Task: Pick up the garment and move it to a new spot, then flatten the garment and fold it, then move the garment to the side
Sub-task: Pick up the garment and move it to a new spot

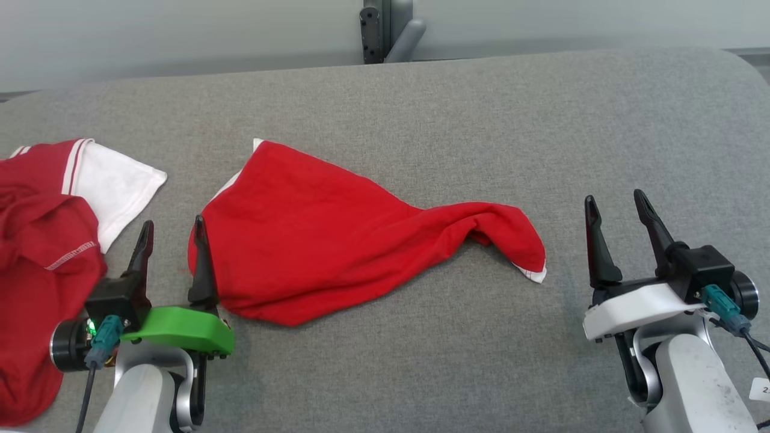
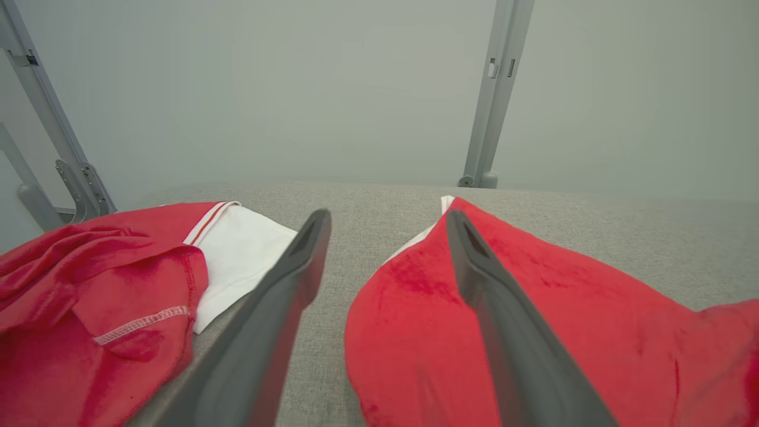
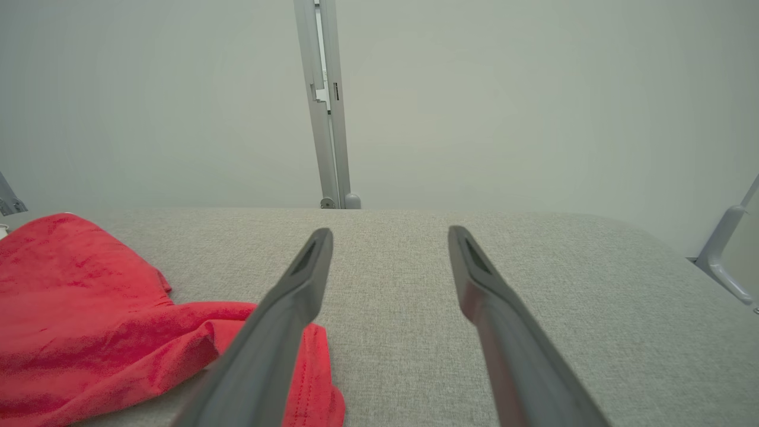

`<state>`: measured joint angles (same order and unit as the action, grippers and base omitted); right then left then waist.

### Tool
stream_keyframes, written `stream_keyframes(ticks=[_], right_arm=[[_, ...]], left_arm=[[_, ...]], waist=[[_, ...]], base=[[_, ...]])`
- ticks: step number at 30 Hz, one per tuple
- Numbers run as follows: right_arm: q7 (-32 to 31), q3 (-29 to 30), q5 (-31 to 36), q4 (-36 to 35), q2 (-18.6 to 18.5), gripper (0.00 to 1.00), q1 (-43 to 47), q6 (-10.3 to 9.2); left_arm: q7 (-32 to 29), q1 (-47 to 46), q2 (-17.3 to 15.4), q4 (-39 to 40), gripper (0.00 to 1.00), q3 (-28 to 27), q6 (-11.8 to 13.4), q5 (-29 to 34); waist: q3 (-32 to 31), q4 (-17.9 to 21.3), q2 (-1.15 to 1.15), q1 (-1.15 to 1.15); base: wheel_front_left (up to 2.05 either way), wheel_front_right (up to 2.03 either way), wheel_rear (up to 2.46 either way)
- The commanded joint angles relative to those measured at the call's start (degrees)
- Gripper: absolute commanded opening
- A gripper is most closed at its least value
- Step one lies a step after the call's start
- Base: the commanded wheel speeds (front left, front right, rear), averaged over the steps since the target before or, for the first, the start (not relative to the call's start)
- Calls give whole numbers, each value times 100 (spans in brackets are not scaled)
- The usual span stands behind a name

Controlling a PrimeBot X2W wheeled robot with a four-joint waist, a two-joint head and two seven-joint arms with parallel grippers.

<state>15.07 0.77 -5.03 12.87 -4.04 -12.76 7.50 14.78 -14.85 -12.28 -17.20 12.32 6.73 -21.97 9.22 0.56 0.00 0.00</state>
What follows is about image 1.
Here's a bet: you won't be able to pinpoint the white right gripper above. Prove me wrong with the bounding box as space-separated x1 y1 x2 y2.
582 189 704 343

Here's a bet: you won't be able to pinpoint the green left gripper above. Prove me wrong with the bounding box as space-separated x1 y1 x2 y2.
120 215 235 360

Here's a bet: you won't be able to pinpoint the red jersey with white sleeves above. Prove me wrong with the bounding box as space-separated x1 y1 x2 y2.
0 138 168 426

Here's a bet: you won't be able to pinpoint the red shorts with white stripe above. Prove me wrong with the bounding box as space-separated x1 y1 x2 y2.
188 138 547 327

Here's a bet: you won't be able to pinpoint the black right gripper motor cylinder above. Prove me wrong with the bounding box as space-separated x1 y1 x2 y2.
731 271 760 319

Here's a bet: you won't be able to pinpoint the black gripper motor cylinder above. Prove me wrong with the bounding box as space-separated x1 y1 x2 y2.
50 319 92 372
731 271 760 319

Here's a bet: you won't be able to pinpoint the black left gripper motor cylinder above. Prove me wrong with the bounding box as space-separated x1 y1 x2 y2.
50 319 92 372

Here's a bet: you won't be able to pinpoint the grey black metal stand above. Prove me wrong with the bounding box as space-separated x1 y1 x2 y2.
360 0 427 64

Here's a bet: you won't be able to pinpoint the left black cable teal plug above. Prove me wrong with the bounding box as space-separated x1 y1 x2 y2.
75 315 124 433

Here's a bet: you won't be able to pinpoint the black cable teal plug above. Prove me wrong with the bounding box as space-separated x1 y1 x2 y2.
701 284 770 385
75 315 124 433

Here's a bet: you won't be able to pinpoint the right black cable teal plug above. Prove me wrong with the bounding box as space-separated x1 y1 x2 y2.
701 284 770 385

